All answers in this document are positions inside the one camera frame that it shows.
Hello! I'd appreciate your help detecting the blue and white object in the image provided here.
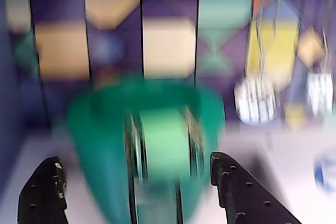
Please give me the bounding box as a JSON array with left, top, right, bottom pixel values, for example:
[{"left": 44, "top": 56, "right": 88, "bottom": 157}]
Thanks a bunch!
[{"left": 313, "top": 154, "right": 336, "bottom": 192}]

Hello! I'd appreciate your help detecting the colourful patterned back panel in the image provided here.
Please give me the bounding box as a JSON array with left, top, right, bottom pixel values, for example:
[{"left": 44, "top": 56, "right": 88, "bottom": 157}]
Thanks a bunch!
[{"left": 4, "top": 0, "right": 336, "bottom": 120}]

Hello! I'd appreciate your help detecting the green recipient pot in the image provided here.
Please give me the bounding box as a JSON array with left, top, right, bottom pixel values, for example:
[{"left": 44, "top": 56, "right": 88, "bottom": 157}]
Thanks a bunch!
[{"left": 67, "top": 76, "right": 227, "bottom": 224}]

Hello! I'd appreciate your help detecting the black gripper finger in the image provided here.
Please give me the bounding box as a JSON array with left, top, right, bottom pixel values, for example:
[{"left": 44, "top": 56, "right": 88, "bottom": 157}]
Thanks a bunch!
[
  {"left": 17, "top": 156, "right": 69, "bottom": 224},
  {"left": 209, "top": 152, "right": 302, "bottom": 224}
]

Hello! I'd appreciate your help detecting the hanging metal utensil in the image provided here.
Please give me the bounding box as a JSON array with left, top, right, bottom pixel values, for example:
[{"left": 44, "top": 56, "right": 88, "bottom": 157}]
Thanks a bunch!
[{"left": 251, "top": 0, "right": 283, "bottom": 88}]

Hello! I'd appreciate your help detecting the small yellow object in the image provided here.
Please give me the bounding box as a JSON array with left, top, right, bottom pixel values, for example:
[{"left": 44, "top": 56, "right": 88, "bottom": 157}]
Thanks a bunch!
[{"left": 284, "top": 102, "right": 307, "bottom": 131}]

